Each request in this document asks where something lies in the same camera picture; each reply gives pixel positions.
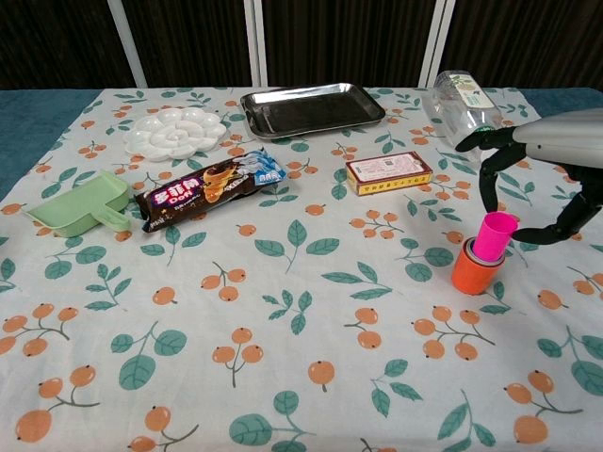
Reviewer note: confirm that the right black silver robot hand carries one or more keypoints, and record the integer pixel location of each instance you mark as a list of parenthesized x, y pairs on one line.
[(565, 139)]

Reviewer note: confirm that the pink plastic cup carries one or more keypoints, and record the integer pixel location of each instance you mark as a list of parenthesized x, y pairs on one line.
[(493, 237)]

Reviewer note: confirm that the dark blue plastic cup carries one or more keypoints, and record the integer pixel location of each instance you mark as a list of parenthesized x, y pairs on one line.
[(487, 263)]

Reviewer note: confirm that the dark slatted partition panel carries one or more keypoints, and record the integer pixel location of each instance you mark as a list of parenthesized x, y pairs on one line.
[(344, 42), (56, 42), (188, 42), (527, 37)]

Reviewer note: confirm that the clear plastic bottle white cap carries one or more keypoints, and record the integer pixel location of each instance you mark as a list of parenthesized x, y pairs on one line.
[(452, 103)]

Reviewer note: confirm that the orange plastic cup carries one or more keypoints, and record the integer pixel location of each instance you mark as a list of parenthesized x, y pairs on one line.
[(473, 278)]

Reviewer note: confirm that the small pink yellow cardboard box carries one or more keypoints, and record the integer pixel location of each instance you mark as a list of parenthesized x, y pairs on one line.
[(386, 167)]

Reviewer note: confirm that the rectangular stainless steel tray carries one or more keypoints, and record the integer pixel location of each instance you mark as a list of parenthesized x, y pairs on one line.
[(311, 113)]

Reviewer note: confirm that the brown chocolate snack packet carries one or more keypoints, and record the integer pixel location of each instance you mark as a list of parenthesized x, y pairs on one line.
[(207, 188)]

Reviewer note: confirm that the floral leaf print tablecloth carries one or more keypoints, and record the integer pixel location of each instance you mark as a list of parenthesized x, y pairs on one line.
[(235, 329)]

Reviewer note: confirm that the white flower-shaped paint palette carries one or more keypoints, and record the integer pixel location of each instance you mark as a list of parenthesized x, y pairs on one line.
[(174, 134)]

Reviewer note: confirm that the light green plastic scoop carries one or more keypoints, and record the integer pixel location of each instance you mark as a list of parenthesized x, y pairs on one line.
[(75, 207)]

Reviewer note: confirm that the white partition frame post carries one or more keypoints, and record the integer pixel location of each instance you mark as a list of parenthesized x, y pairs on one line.
[(438, 42), (256, 42), (127, 44)]

